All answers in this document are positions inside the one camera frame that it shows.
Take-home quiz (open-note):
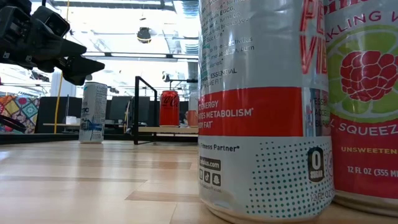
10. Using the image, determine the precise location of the white red Celsius slim can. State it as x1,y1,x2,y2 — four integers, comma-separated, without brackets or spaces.
197,0,335,224

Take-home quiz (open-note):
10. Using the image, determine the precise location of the wooden shelf with black frame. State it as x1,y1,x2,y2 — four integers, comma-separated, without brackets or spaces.
132,75,200,146

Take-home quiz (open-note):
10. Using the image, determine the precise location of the colourful patchwork panel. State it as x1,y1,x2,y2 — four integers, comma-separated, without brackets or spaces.
0,95,40,134

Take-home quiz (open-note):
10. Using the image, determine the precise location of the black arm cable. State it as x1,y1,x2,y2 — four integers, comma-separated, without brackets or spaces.
0,114,28,133

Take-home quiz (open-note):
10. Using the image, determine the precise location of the wooden office desk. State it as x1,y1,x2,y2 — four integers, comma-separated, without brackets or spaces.
42,123,81,128

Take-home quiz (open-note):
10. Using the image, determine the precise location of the white round pillar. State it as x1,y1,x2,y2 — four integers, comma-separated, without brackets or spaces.
50,70,78,98

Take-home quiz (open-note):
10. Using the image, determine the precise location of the red Coca-Cola can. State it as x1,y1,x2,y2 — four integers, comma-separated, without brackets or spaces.
159,90,180,127

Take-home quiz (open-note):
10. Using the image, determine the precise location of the black office partition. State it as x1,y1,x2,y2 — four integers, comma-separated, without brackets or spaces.
34,96,83,134

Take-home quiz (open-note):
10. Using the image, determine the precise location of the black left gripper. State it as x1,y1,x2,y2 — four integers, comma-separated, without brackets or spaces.
0,6,106,87

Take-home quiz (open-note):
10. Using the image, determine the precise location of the white blue Celsius slim can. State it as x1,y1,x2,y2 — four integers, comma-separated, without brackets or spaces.
78,81,109,144

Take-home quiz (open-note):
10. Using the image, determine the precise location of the black computer monitor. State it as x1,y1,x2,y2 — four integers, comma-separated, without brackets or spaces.
107,95,135,123
138,96,162,123

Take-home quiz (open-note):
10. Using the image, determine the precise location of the yellow extension cable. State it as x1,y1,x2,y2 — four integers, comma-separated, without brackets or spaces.
53,0,70,134

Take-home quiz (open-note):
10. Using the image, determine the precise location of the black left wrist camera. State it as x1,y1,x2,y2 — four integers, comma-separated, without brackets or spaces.
32,6,71,38

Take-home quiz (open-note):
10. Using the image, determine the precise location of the black ceiling dome camera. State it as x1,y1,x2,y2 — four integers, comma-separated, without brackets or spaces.
136,27,152,44

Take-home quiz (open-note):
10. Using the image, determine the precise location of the white and coral beverage can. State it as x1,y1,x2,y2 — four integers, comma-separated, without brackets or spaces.
187,90,200,127

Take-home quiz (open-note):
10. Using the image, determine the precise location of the raspberry lime sparkling water can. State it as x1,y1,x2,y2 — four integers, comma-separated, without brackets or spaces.
323,0,398,218

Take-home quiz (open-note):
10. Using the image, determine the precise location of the black aluminium table frame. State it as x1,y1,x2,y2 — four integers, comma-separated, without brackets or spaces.
0,133,200,145

